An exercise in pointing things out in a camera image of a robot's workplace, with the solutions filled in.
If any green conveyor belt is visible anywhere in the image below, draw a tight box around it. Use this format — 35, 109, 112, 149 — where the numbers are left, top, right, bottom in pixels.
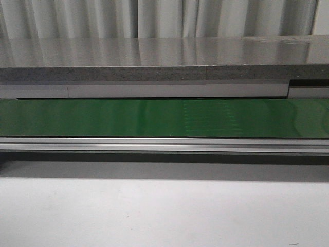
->
1, 99, 328, 139

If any grey panel under counter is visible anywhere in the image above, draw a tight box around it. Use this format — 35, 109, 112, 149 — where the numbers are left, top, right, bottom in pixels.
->
1, 79, 328, 98

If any grey stone counter slab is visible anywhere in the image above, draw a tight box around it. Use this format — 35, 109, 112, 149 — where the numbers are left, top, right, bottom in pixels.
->
1, 36, 328, 81

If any grey pleated curtain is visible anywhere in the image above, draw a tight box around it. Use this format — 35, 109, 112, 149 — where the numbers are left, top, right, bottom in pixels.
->
1, 1, 328, 39

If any aluminium conveyor side rail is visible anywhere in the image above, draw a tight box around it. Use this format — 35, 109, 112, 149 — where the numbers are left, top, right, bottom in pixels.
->
1, 137, 328, 155

